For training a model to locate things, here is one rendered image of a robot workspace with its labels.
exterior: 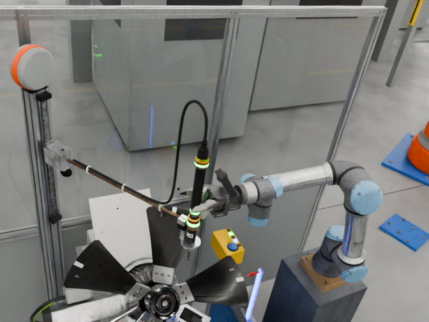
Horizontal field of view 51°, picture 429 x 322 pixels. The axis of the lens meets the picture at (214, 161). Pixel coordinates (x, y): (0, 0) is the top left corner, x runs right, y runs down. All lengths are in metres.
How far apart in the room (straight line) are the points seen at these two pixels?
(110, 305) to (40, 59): 0.95
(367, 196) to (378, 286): 2.17
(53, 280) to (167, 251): 0.80
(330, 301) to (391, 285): 1.74
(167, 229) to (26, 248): 0.89
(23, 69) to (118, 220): 0.70
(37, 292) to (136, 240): 0.87
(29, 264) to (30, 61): 1.17
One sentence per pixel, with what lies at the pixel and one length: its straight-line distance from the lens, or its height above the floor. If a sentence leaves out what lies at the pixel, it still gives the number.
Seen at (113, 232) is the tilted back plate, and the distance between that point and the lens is 1.93.
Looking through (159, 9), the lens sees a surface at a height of 2.05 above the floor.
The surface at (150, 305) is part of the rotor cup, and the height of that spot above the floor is 1.23.
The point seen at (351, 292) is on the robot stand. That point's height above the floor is 1.00.
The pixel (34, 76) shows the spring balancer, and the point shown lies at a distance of 1.71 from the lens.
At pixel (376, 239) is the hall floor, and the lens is 4.22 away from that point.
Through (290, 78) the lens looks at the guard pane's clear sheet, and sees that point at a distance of 2.36.
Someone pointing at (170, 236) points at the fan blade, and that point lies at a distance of 1.75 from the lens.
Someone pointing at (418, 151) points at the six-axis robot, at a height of 0.22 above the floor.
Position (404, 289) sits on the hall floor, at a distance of 3.91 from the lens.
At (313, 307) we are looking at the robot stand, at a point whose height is 0.96.
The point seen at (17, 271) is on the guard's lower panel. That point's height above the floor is 0.73.
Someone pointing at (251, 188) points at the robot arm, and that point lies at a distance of 1.53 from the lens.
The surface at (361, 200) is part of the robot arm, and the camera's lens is 1.71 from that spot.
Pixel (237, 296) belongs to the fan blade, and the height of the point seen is 1.17.
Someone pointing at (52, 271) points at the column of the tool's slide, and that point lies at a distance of 2.33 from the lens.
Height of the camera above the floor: 2.60
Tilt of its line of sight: 35 degrees down
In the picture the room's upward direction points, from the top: 9 degrees clockwise
